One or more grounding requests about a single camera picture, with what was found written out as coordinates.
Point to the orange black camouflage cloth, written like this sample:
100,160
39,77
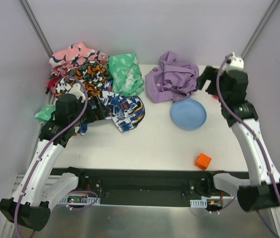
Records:
91,74

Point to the blue white patterned cloth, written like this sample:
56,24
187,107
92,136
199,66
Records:
125,112

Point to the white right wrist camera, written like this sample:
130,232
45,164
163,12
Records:
234,63

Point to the purple shirt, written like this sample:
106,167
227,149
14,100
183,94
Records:
173,80

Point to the right aluminium frame post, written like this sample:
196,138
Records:
274,4

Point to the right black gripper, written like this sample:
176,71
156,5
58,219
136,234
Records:
212,81

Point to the white cable duct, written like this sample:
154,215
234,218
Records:
202,203
79,201

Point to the orange cube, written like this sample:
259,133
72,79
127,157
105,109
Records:
203,161

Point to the aluminium frame post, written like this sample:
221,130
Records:
36,27
274,4

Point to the left aluminium frame post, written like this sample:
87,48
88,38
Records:
36,27

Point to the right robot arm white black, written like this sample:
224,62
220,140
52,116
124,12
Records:
261,189

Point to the green white tie-dye cloth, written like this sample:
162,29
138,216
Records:
125,73

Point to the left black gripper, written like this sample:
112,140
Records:
96,107

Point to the pink patterned cloth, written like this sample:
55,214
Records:
72,58

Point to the light blue plastic plate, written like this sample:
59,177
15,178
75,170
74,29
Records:
188,114

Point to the aluminium front rail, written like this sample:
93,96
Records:
50,181

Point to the left white cable duct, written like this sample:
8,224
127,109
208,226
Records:
79,201

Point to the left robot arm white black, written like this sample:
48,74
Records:
31,204

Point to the right white cable duct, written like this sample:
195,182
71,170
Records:
202,203

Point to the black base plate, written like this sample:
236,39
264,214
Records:
147,187

